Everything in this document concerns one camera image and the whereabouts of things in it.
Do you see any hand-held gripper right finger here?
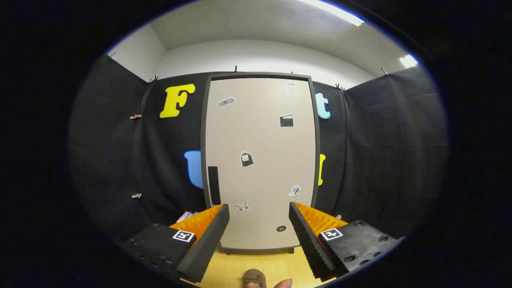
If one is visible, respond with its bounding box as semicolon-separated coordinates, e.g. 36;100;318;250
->
289;201;404;280

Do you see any grey shoe cabinet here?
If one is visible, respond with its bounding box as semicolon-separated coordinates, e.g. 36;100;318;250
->
200;72;322;255

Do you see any brown shoe with strap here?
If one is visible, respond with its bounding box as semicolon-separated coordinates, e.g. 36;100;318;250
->
243;269;267;288

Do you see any beige shoe cabinet door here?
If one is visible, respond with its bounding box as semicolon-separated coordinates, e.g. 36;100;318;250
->
205;77;316;250

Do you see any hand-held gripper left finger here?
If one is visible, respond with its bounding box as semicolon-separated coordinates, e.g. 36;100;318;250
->
120;203;230;284

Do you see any black backdrop cloth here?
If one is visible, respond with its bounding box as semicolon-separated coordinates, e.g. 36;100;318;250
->
68;54;448;244

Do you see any long ceiling light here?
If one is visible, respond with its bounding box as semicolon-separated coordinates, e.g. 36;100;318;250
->
298;0;365;27

